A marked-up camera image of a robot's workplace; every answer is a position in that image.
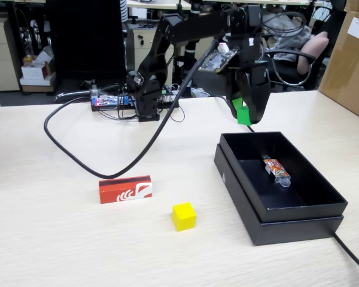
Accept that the black cardboard box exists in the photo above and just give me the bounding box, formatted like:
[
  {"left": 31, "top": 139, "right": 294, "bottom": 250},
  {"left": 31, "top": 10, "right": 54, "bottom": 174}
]
[{"left": 220, "top": 131, "right": 348, "bottom": 224}]

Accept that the white carton with red side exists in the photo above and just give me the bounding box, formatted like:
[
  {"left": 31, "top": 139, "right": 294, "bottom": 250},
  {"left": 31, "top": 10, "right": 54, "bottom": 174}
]
[{"left": 20, "top": 61, "right": 55, "bottom": 80}]

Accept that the black power cable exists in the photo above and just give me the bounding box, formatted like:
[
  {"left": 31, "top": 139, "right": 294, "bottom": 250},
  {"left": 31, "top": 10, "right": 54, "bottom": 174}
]
[{"left": 209, "top": 94, "right": 359, "bottom": 279}]

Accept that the beige cabinet with keyhole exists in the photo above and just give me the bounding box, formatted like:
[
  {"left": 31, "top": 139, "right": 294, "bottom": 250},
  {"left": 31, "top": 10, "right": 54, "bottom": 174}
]
[{"left": 133, "top": 28, "right": 176, "bottom": 86}]

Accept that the controller board with red light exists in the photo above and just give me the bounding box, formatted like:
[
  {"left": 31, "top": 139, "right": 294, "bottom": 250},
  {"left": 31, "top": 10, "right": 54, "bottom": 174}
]
[{"left": 91, "top": 94, "right": 137, "bottom": 112}]

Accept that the flat white brown box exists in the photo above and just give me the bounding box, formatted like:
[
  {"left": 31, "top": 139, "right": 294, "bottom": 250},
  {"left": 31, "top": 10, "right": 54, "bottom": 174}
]
[{"left": 19, "top": 76, "right": 57, "bottom": 93}]

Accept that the black open box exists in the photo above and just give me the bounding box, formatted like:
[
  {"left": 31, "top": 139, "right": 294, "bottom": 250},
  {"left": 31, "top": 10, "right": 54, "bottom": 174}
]
[{"left": 214, "top": 143, "right": 345, "bottom": 246}]

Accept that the green wooden cube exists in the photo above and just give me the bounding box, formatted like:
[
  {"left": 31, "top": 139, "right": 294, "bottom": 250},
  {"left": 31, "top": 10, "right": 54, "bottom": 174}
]
[{"left": 236, "top": 106, "right": 254, "bottom": 126}]

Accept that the grey cloth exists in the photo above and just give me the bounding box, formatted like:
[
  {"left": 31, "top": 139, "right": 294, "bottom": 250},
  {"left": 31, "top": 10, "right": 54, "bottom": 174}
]
[{"left": 263, "top": 13, "right": 314, "bottom": 59}]

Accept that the black pole with white bands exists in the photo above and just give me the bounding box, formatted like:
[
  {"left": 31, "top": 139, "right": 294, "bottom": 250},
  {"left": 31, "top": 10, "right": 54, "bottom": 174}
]
[{"left": 182, "top": 0, "right": 203, "bottom": 98}]

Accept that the thin black wire bundle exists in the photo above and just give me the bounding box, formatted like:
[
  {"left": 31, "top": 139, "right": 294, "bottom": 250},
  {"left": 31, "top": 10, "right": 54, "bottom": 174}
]
[{"left": 98, "top": 11, "right": 308, "bottom": 122}]

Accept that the pink cushion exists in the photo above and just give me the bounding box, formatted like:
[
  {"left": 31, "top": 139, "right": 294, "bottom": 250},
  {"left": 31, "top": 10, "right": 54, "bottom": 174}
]
[{"left": 297, "top": 31, "right": 330, "bottom": 75}]

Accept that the orange box with white logo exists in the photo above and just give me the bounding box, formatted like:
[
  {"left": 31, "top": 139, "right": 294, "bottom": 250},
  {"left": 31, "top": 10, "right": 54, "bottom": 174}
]
[{"left": 98, "top": 175, "right": 153, "bottom": 204}]

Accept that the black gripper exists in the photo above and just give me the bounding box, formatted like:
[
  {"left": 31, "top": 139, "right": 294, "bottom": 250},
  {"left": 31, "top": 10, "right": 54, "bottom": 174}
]
[{"left": 226, "top": 33, "right": 272, "bottom": 124}]

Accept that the beige desk side cabinet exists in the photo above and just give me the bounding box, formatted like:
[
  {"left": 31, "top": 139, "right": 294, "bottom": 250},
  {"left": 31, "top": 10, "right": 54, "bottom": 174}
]
[{"left": 196, "top": 37, "right": 218, "bottom": 66}]

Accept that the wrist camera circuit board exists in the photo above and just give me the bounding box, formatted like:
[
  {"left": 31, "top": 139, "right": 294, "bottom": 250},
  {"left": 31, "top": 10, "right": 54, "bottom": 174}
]
[{"left": 197, "top": 43, "right": 239, "bottom": 74}]

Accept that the yellow wooden cube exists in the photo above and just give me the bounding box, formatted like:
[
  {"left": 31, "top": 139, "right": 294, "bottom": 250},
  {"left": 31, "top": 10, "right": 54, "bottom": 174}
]
[{"left": 172, "top": 201, "right": 197, "bottom": 232}]

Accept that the thick black camera cable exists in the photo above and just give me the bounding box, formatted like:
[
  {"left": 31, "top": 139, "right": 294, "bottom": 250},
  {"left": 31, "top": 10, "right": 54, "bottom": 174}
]
[{"left": 44, "top": 38, "right": 219, "bottom": 179}]

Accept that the striped white tube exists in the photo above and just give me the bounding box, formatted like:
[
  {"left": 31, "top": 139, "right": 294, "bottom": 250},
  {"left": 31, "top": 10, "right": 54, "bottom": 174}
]
[{"left": 119, "top": 0, "right": 129, "bottom": 23}]

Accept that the large brown cardboard box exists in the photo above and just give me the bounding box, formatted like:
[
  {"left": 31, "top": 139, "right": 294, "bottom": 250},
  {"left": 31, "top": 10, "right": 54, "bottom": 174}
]
[{"left": 318, "top": 10, "right": 359, "bottom": 124}]

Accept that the black office chair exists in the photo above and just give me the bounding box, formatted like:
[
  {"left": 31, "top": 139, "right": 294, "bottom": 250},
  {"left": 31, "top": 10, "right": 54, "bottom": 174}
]
[{"left": 264, "top": 32, "right": 331, "bottom": 93}]

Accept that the beige drawer cabinet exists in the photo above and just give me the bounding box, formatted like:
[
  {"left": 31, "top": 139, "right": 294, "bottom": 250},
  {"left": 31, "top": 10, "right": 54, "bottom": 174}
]
[{"left": 0, "top": 17, "right": 21, "bottom": 92}]

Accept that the colourful printed usb stick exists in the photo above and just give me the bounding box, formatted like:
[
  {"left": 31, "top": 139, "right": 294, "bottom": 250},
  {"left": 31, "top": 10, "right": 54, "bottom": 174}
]
[{"left": 260, "top": 154, "right": 291, "bottom": 188}]

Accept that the large black monitor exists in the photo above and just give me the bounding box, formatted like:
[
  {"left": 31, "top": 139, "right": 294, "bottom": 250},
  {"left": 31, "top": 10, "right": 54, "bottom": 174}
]
[{"left": 46, "top": 0, "right": 127, "bottom": 81}]

